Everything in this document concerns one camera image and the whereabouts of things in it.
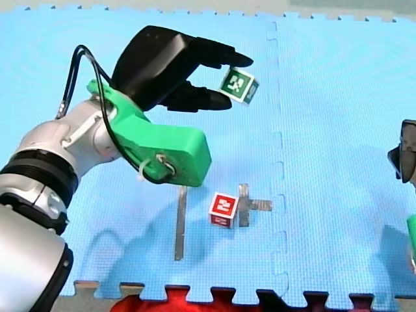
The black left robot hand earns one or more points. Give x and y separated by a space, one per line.
159 74

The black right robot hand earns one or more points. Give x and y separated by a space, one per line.
406 152

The green cube white marks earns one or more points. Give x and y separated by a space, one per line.
239 85

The red cube white marks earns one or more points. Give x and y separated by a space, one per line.
222 209

